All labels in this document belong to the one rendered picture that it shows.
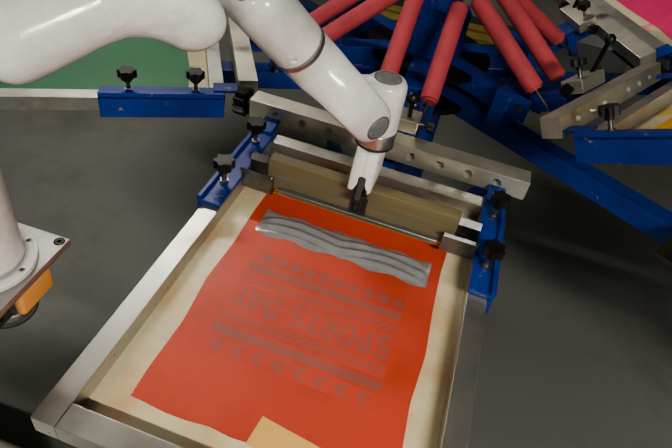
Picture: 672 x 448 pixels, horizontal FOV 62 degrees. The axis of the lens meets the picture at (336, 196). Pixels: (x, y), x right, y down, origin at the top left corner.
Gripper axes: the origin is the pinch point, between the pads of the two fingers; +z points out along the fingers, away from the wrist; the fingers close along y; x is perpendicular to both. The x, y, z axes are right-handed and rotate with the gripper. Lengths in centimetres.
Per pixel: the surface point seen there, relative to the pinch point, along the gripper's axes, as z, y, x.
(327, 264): 6.0, 14.7, -1.7
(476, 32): 94, -346, 14
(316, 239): 5.2, 9.9, -5.8
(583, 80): -15, -53, 41
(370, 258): 5.6, 9.8, 5.8
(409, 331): 6.0, 23.6, 16.9
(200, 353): 5.8, 42.0, -14.5
